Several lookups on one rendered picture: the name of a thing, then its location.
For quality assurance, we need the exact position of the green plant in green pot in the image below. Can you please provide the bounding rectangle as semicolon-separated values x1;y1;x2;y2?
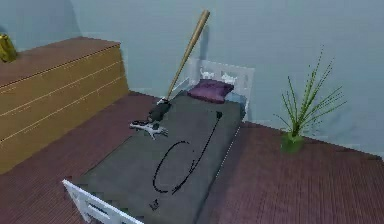
273;45;348;155

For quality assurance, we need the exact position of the black lumpy object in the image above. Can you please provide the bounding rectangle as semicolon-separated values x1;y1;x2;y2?
147;100;173;123

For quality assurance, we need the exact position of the wooden baseball bat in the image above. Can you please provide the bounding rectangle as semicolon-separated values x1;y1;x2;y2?
165;8;212;101

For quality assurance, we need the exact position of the yellow vase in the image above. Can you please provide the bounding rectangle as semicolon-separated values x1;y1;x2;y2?
0;32;18;64

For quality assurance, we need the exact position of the grey and white flat object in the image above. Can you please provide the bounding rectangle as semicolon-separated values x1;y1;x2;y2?
129;119;170;141

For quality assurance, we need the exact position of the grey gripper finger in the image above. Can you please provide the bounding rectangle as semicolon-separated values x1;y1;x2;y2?
171;111;224;196
152;140;191;195

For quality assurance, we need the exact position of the white bed with grey cover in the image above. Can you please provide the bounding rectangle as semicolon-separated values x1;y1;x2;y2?
61;57;256;224

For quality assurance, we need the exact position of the purple pillow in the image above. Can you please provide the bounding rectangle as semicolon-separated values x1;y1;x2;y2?
186;78;235;105

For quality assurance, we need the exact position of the brown wooden chest of drawers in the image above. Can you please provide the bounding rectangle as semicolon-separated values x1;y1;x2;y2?
0;36;131;176

